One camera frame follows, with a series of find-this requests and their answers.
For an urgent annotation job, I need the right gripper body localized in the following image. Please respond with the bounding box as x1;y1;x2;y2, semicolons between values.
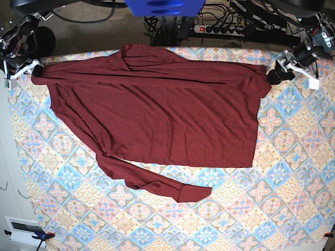
1;56;42;90

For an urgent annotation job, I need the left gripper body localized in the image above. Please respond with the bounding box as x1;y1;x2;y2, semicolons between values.
274;50;321;89

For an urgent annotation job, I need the dark red t-shirt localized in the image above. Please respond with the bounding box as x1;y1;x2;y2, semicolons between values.
31;44;271;202

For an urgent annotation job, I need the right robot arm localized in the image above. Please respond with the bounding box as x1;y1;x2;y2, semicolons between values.
1;1;74;90

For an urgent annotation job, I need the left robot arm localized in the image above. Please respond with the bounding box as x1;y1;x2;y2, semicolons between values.
260;1;334;90

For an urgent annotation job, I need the white power strip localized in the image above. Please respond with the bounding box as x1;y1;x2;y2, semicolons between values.
193;25;244;36

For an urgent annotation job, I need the patterned tablecloth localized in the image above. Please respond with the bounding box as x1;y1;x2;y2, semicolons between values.
2;60;334;250

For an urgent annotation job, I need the blue clamp lower left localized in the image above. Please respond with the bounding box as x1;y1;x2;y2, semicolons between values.
4;230;55;250

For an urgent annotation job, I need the orange clamp lower right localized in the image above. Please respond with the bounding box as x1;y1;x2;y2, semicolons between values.
323;233;334;238

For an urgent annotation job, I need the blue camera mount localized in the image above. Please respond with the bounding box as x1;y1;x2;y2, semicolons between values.
124;0;205;17

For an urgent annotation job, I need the white wall outlet box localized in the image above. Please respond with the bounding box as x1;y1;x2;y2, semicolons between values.
5;216;43;247

